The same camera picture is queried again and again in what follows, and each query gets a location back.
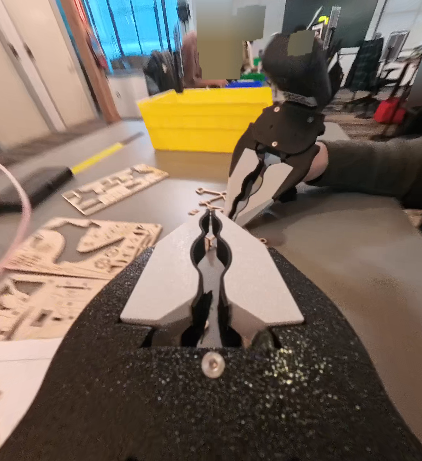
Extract white instruction booklet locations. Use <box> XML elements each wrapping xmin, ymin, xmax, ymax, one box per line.
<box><xmin>0</xmin><ymin>337</ymin><xmax>65</xmax><ymax>461</ymax></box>

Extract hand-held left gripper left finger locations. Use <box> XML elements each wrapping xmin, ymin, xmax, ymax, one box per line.
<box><xmin>120</xmin><ymin>209</ymin><xmax>211</xmax><ymax>338</ymax></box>

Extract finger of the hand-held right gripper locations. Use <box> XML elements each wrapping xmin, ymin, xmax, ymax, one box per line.
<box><xmin>233</xmin><ymin>163</ymin><xmax>294</xmax><ymax>228</ymax></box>
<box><xmin>225</xmin><ymin>148</ymin><xmax>263</xmax><ymax>220</ymax></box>

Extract wooden sheet with gear parts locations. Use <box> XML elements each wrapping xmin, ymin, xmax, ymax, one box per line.
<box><xmin>2</xmin><ymin>216</ymin><xmax>163</xmax><ymax>279</ymax></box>

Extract dark wall board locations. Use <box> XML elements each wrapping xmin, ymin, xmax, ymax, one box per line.
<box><xmin>282</xmin><ymin>0</ymin><xmax>380</xmax><ymax>49</ymax></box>

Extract pink cable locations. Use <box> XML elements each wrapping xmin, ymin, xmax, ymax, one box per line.
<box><xmin>0</xmin><ymin>151</ymin><xmax>34</xmax><ymax>301</ymax></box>

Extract red bag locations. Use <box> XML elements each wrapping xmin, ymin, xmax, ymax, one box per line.
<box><xmin>373</xmin><ymin>97</ymin><xmax>407</xmax><ymax>125</ymax></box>

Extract wooden sheet with frame parts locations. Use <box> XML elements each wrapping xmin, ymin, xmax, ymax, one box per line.
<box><xmin>0</xmin><ymin>272</ymin><xmax>107</xmax><ymax>343</ymax></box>

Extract black rectangular case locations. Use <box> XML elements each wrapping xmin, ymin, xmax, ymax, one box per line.
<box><xmin>0</xmin><ymin>166</ymin><xmax>74</xmax><ymax>221</ymax></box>

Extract wooden bicycle frame assembly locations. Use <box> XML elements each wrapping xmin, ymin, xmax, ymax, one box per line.
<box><xmin>189</xmin><ymin>197</ymin><xmax>269</xmax><ymax>246</ymax></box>

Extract blue-lit window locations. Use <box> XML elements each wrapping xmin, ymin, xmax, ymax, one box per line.
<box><xmin>83</xmin><ymin>0</ymin><xmax>183</xmax><ymax>63</ymax></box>

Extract dark hanging garment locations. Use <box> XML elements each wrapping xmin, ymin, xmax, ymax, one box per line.
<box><xmin>348</xmin><ymin>38</ymin><xmax>384</xmax><ymax>92</ymax></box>

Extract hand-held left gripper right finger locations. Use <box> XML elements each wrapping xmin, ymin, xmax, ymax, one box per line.
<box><xmin>212</xmin><ymin>210</ymin><xmax>305</xmax><ymax>347</ymax></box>

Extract person's right hand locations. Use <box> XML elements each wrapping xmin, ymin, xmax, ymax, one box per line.
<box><xmin>306</xmin><ymin>142</ymin><xmax>329</xmax><ymax>185</ymax></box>

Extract narrow wooden parts sheet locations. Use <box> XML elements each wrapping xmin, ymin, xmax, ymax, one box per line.
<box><xmin>61</xmin><ymin>164</ymin><xmax>170</xmax><ymax>217</ymax></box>

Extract black backpack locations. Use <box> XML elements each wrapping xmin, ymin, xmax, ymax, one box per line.
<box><xmin>144</xmin><ymin>50</ymin><xmax>183</xmax><ymax>97</ymax></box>

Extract brown wooden post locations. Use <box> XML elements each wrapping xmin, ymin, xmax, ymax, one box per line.
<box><xmin>60</xmin><ymin>0</ymin><xmax>122</xmax><ymax>124</ymax></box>

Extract low white cabinet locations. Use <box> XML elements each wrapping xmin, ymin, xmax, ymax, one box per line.
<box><xmin>107</xmin><ymin>72</ymin><xmax>150</xmax><ymax>120</ymax></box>

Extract stacked yellow plastic bins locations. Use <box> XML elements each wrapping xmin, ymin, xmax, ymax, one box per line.
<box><xmin>137</xmin><ymin>86</ymin><xmax>273</xmax><ymax>153</ymax></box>

